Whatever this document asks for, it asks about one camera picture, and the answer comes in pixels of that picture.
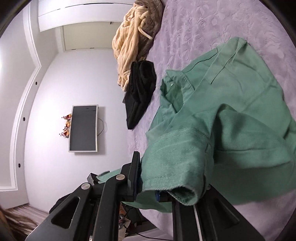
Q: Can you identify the green jacket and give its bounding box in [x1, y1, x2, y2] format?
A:
[96, 36, 296, 214]

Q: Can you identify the red flower decoration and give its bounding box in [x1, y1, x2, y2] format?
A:
[59, 114, 72, 138]

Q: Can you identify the black garment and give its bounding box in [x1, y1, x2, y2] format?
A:
[123, 60, 157, 130]

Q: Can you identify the brown and cream garment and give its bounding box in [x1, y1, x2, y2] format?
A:
[112, 0, 165, 92]

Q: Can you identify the purple bed blanket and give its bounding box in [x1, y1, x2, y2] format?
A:
[127, 1, 295, 240]

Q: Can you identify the wall television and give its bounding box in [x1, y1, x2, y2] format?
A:
[68, 104, 98, 153]

